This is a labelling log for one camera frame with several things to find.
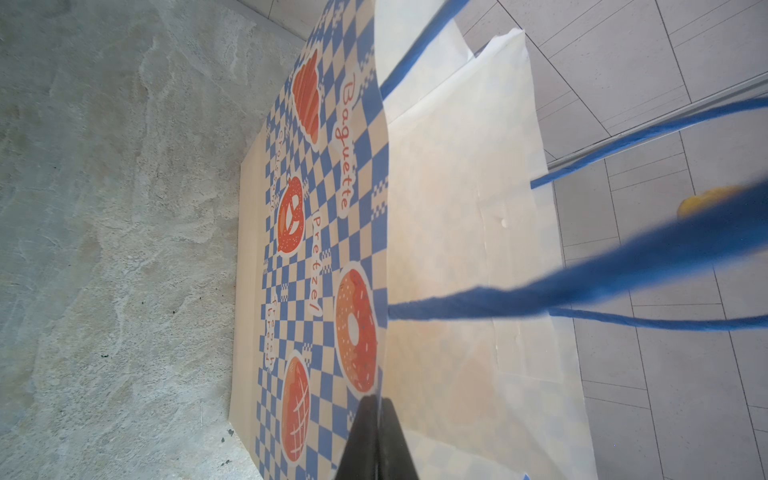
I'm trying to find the blue checkered paper bag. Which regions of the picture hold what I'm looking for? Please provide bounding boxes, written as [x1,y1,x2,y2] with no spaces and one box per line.
[230,1,767,479]

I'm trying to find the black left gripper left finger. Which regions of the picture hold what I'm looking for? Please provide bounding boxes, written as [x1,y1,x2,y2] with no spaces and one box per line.
[335,395,379,480]

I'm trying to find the aluminium corner profile right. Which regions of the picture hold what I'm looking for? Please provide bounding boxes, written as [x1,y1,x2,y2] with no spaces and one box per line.
[547,73,767,172]

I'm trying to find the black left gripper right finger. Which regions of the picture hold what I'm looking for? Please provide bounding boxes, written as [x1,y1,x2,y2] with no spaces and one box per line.
[377,398,419,480]

